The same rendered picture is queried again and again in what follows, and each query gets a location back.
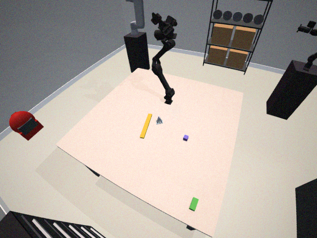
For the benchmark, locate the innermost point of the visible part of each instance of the yellow bar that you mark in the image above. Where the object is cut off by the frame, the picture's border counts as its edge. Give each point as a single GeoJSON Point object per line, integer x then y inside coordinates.
{"type": "Point", "coordinates": [143, 133]}

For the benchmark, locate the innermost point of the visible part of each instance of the green rectangular block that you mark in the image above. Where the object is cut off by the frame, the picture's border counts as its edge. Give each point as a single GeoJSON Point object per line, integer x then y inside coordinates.
{"type": "Point", "coordinates": [193, 204]}

